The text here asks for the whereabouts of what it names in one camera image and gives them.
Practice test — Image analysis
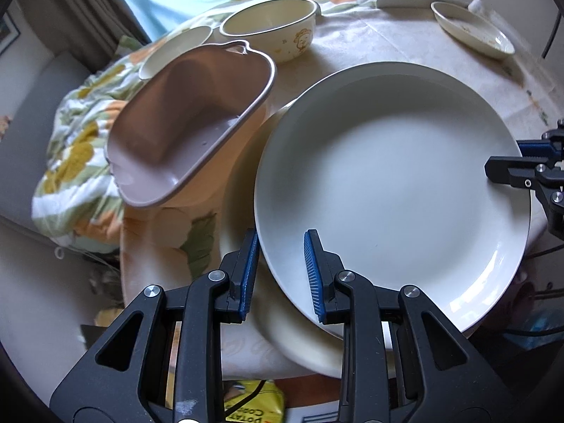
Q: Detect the framed picture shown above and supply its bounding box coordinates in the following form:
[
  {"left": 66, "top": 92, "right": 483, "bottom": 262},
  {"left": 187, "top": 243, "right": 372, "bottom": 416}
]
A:
[{"left": 0, "top": 11, "right": 22, "bottom": 45}]

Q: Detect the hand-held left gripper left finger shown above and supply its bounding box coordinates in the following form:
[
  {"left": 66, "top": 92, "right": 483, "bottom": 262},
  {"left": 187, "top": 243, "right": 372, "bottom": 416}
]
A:
[{"left": 49, "top": 228, "right": 260, "bottom": 423}]

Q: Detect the large white plate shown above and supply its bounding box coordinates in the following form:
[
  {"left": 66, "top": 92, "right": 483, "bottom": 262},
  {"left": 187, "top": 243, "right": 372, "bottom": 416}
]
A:
[{"left": 254, "top": 62, "right": 532, "bottom": 335}]

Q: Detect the black metal chair frame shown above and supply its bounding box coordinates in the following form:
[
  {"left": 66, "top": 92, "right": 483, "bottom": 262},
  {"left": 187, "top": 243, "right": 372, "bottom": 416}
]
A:
[{"left": 543, "top": 4, "right": 564, "bottom": 59}]

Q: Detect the grey sofa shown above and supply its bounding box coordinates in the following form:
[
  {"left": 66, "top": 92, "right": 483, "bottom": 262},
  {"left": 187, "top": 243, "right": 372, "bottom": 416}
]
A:
[{"left": 0, "top": 50, "right": 102, "bottom": 247}]

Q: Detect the cream bowl with cartoon print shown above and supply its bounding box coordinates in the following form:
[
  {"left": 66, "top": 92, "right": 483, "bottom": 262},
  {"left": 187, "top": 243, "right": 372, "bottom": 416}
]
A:
[{"left": 219, "top": 0, "right": 321, "bottom": 63}]

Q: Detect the floral tablecloth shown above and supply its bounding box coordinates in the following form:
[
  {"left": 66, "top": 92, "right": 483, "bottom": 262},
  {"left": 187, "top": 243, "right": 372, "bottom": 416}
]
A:
[{"left": 31, "top": 0, "right": 556, "bottom": 380}]

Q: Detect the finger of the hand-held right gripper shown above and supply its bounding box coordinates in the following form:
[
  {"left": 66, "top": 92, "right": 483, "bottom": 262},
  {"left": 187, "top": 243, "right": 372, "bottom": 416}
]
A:
[
  {"left": 485, "top": 155, "right": 564, "bottom": 236},
  {"left": 516, "top": 119, "right": 564, "bottom": 159}
]

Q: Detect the yellow snack packet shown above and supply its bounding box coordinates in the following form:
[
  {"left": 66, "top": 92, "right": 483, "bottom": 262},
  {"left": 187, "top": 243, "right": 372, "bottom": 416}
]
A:
[{"left": 222, "top": 379, "right": 287, "bottom": 423}]

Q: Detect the black cable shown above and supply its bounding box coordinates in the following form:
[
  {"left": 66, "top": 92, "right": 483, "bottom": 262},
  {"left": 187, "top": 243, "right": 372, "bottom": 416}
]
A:
[{"left": 524, "top": 247, "right": 564, "bottom": 302}]

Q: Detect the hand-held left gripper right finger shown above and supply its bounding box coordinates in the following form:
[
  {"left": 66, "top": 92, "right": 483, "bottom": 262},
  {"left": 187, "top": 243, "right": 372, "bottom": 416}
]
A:
[{"left": 303, "top": 229, "right": 518, "bottom": 423}]

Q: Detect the small cream dish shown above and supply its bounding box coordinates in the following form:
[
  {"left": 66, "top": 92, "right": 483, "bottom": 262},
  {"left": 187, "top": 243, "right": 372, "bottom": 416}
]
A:
[{"left": 430, "top": 1, "right": 516, "bottom": 60}]

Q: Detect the small cream bowl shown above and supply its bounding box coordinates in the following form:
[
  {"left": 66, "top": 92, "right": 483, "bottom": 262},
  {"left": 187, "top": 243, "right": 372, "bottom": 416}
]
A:
[{"left": 138, "top": 25, "right": 214, "bottom": 81}]

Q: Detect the brown curtain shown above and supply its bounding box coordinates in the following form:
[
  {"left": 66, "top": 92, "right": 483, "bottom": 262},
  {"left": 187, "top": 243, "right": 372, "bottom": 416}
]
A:
[{"left": 20, "top": 0, "right": 151, "bottom": 75}]

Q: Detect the cream plate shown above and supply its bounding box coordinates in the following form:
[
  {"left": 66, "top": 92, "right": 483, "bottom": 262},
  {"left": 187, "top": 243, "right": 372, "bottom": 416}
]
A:
[{"left": 219, "top": 101, "right": 397, "bottom": 380}]

